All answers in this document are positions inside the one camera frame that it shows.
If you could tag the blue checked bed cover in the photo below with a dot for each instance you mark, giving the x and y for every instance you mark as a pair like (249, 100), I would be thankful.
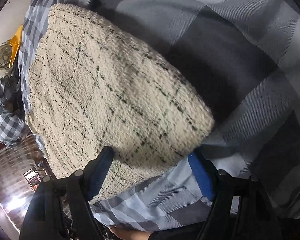
(243, 58)

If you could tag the person's right hand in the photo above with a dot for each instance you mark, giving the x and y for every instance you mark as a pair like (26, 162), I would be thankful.
(126, 234)

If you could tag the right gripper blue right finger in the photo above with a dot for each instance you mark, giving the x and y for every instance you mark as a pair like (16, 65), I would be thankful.
(240, 207)

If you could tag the blue checked pillow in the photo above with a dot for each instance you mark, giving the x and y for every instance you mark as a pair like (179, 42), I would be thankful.
(12, 123)

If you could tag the beige box fan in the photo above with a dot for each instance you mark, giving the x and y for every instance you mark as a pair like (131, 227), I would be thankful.
(5, 56)

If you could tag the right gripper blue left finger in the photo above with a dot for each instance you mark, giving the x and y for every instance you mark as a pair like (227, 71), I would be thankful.
(45, 218)

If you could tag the cream tweed checked garment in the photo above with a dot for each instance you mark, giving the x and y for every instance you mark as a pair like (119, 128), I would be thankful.
(93, 85)

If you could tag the yellow cloth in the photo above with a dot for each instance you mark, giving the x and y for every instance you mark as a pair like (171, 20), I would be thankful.
(15, 43)

